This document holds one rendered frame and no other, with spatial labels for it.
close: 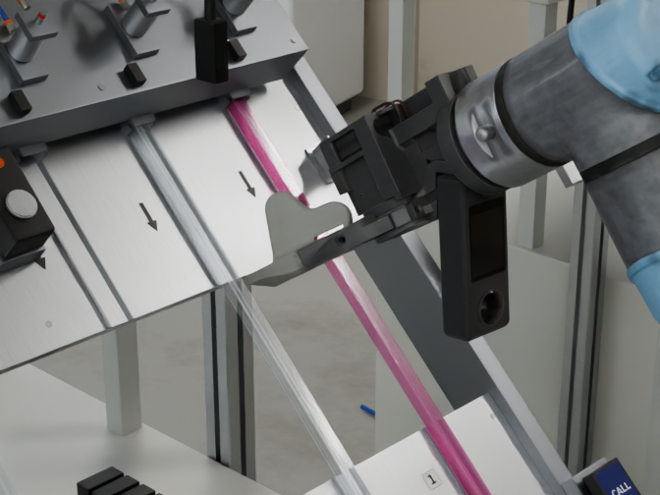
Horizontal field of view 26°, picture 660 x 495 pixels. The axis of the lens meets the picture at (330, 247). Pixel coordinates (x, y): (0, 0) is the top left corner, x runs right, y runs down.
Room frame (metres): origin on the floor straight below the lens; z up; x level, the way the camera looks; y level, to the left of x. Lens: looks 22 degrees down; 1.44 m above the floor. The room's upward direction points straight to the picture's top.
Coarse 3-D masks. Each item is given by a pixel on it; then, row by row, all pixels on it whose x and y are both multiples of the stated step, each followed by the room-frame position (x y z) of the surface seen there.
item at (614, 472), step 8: (616, 464) 1.07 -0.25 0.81; (600, 472) 1.06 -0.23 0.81; (608, 472) 1.06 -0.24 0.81; (616, 472) 1.06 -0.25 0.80; (624, 472) 1.07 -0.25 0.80; (600, 480) 1.05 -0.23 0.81; (608, 480) 1.05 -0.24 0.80; (616, 480) 1.06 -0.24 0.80; (624, 480) 1.06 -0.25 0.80; (608, 488) 1.05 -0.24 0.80; (616, 488) 1.05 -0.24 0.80; (624, 488) 1.06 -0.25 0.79; (632, 488) 1.06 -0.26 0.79
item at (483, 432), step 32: (448, 416) 1.08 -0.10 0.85; (480, 416) 1.09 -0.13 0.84; (416, 448) 1.04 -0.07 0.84; (480, 448) 1.07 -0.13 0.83; (512, 448) 1.09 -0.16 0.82; (384, 480) 1.00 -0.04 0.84; (416, 480) 1.01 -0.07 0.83; (448, 480) 1.03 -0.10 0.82; (512, 480) 1.06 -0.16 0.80; (544, 480) 1.08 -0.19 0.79
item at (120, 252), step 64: (192, 128) 1.18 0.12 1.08; (320, 128) 1.26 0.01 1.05; (64, 192) 1.06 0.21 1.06; (128, 192) 1.09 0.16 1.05; (192, 192) 1.13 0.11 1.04; (256, 192) 1.16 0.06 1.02; (320, 192) 1.20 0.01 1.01; (64, 256) 1.01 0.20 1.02; (128, 256) 1.04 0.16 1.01; (192, 256) 1.07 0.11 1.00; (256, 256) 1.11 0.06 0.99; (0, 320) 0.94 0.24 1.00; (64, 320) 0.97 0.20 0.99; (128, 320) 1.00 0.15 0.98
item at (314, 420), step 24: (144, 144) 1.13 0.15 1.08; (168, 168) 1.12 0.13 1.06; (168, 192) 1.11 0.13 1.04; (192, 216) 1.09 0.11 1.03; (216, 240) 1.09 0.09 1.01; (216, 264) 1.07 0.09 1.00; (240, 288) 1.06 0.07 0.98; (240, 312) 1.05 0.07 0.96; (264, 336) 1.03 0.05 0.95; (288, 360) 1.03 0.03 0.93; (288, 384) 1.01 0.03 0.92; (312, 408) 1.00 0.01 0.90; (312, 432) 0.99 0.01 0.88; (336, 456) 0.98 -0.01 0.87; (360, 480) 0.97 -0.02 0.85
